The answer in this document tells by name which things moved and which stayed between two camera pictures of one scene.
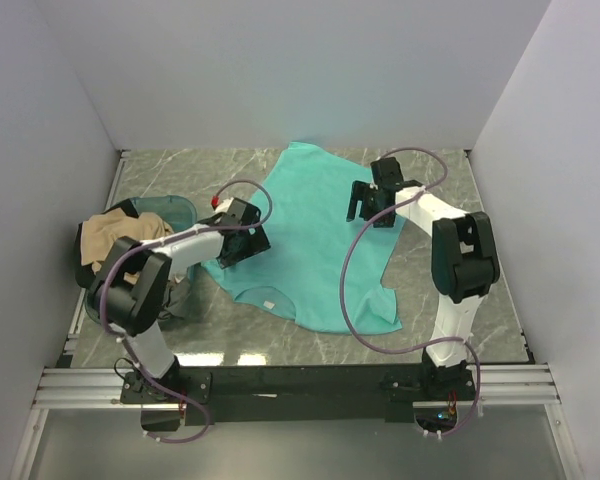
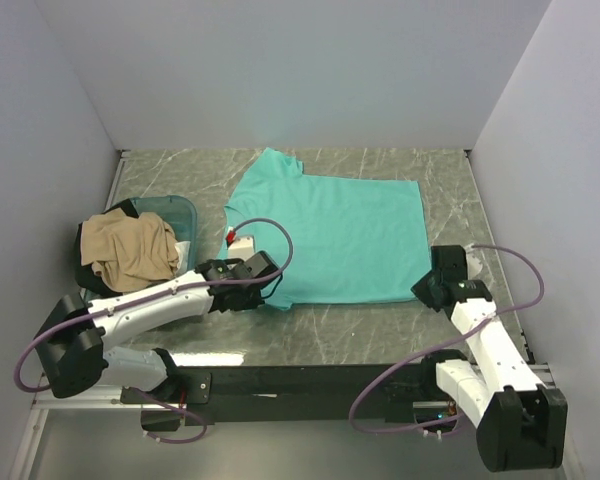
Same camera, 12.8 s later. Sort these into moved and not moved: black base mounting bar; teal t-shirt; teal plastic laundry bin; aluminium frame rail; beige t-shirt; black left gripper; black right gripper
Moved: black left gripper; black right gripper; teal t-shirt
Not moved: beige t-shirt; black base mounting bar; teal plastic laundry bin; aluminium frame rail
